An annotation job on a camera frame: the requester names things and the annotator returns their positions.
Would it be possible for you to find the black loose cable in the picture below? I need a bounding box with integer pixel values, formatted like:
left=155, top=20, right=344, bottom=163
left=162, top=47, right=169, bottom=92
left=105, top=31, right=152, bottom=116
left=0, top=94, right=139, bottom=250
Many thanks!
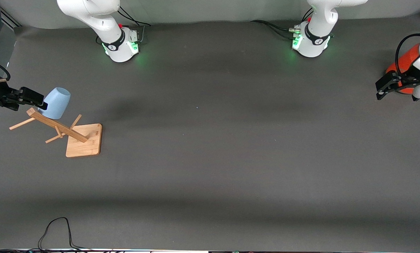
left=0, top=217, right=91, bottom=253

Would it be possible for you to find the black arm base cable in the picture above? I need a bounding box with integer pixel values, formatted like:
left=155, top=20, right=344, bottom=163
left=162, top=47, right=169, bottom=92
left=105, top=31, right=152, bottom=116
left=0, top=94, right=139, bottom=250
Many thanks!
left=117, top=5, right=151, bottom=44
left=250, top=7, right=314, bottom=40

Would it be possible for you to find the grey table mat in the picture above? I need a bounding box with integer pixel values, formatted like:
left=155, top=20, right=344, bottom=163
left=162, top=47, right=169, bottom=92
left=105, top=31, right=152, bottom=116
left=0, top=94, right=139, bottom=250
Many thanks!
left=0, top=14, right=420, bottom=252

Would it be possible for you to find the wooden mug rack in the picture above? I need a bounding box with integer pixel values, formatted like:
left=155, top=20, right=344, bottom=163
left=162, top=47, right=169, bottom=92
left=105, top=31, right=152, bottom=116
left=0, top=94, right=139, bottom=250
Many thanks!
left=9, top=108, right=102, bottom=158

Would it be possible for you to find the light blue plastic cup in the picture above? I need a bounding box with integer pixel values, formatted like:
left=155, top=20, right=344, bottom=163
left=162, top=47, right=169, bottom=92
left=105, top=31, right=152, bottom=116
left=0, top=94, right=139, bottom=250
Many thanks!
left=38, top=87, right=71, bottom=119

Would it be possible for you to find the orange soda can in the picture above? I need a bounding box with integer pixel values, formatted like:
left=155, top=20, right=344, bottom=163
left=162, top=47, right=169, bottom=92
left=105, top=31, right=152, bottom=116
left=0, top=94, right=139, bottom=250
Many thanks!
left=386, top=43, right=420, bottom=95

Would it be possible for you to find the aluminium frame rail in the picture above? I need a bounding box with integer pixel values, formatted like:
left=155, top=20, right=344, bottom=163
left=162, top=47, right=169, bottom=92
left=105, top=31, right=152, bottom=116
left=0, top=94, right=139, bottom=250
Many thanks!
left=0, top=7, right=22, bottom=29

